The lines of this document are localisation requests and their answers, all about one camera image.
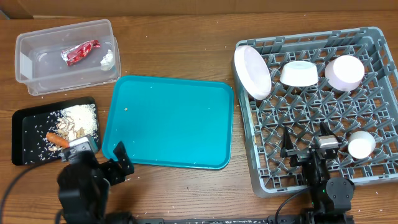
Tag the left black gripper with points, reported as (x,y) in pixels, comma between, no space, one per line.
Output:
(115,175)

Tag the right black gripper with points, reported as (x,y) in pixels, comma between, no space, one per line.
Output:
(298,156)

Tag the rice pile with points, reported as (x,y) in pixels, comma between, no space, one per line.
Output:
(83,116)

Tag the white paper cup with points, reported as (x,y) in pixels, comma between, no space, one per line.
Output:
(361,144)

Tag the peanut shells pile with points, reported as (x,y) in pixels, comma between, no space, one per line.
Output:
(67,129)

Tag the white bowl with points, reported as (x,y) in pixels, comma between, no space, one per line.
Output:
(299,74)

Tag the orange carrot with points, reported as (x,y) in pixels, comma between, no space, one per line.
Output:
(57,140)

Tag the pink bowl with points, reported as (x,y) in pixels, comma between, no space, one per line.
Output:
(345,73)

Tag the pink plate with food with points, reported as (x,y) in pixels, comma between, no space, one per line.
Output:
(252,72)

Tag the white tissue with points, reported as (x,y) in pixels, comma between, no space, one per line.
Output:
(108,61)

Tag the red snack wrapper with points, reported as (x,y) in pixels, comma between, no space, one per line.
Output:
(74,54)

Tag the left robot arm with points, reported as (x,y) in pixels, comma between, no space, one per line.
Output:
(84,184)

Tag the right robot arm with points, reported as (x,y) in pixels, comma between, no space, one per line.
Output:
(331,196)

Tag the grey dishwasher rack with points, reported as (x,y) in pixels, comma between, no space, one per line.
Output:
(372,107)

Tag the teal serving tray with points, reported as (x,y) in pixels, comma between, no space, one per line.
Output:
(171,122)

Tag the black plastic tray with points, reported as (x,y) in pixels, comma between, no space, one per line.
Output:
(30,126)

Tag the clear plastic bin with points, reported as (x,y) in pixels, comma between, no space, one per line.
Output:
(38,63)

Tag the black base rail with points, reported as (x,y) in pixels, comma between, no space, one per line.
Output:
(217,221)

